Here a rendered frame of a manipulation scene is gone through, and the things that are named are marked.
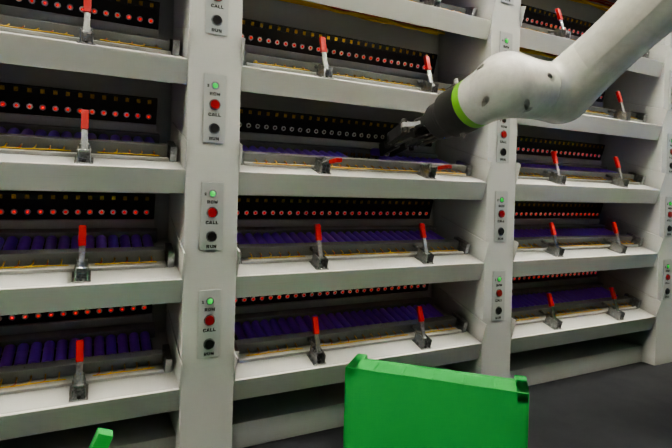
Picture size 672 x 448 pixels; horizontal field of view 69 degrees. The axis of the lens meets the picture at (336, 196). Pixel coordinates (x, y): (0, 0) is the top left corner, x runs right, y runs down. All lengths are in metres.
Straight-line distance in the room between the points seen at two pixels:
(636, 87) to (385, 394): 1.33
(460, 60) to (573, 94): 0.49
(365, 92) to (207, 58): 0.33
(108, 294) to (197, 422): 0.28
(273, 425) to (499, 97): 0.76
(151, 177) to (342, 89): 0.41
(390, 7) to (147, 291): 0.75
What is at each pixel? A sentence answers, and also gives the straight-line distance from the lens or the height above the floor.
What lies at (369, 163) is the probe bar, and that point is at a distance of 1.08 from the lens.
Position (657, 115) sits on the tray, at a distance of 1.81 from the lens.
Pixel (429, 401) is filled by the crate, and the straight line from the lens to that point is 0.89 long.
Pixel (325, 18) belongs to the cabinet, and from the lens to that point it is 1.27.
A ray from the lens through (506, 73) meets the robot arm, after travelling 0.83.
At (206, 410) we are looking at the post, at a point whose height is 0.10.
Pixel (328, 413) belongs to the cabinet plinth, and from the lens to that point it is 1.14.
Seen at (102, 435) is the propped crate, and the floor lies 0.18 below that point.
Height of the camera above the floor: 0.51
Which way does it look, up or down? 1 degrees down
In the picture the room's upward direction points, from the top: 2 degrees clockwise
